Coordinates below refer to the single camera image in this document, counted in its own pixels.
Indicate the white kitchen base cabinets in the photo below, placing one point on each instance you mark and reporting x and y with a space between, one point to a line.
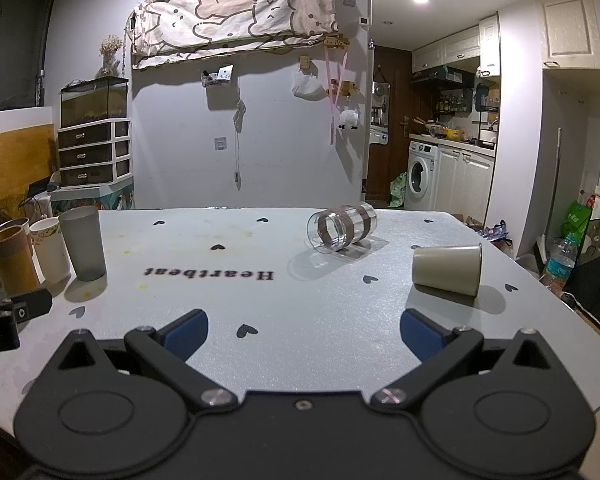
465 185

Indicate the yellow pot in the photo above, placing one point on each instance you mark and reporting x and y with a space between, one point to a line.
454 134

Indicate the grey frosted cup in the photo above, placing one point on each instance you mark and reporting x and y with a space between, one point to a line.
82 245

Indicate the metal cup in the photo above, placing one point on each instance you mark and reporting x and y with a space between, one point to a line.
15 223

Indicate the grey heart print table cover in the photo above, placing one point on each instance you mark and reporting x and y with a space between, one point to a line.
280 310

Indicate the brown bamboo cup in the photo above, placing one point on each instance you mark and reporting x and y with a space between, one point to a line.
12 265

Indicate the beige cup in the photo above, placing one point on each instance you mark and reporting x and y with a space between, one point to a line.
445 270

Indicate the glass fish tank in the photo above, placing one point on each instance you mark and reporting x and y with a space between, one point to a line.
94 102

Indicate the clear glass cup brown bands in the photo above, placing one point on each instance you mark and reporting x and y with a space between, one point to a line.
347 225

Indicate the white kitchen upper cabinets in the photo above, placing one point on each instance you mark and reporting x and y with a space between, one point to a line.
450 47

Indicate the wooden panel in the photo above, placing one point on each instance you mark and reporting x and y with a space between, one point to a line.
15 160

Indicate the printed blanket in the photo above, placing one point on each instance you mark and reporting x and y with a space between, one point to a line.
230 15

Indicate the green plastic bag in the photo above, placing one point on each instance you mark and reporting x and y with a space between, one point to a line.
399 190

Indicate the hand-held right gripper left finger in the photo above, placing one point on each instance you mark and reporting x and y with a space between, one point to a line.
187 334

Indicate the clear wall shelf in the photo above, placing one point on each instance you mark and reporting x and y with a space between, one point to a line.
217 76

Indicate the dried flower bouquet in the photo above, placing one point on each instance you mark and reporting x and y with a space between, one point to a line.
111 50

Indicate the white plastic drawer unit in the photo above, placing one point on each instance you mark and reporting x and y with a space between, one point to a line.
95 152

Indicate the black range hood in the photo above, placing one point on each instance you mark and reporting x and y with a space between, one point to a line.
440 74

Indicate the teal printed box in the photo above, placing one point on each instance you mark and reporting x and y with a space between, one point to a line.
92 197

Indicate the brown wooden door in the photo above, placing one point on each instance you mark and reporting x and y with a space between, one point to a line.
385 170

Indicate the white patterned cup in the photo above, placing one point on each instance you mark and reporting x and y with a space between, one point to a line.
50 255

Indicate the black bag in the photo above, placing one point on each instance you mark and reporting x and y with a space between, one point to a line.
597 275

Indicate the white wall cabinet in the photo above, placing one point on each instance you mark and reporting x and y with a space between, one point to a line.
575 25

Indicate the white washing machine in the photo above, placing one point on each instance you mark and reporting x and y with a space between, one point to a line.
422 175

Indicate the white wall socket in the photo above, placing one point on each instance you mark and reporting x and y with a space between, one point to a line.
221 143

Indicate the mop pole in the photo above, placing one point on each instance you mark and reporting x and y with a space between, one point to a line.
555 185

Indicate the white hanging bag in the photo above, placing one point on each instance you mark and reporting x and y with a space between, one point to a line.
309 85

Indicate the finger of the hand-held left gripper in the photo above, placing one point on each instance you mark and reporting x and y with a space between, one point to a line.
32 304

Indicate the green shopping bag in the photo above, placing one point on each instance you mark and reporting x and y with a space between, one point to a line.
576 222

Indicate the clear water bottle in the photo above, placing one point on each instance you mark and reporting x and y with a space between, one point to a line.
560 265

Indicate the pink ribbon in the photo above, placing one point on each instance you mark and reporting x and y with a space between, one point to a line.
334 105

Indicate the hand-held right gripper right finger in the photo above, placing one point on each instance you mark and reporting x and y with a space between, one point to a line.
421 334

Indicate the white plush toy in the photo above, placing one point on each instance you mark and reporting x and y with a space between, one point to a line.
347 119

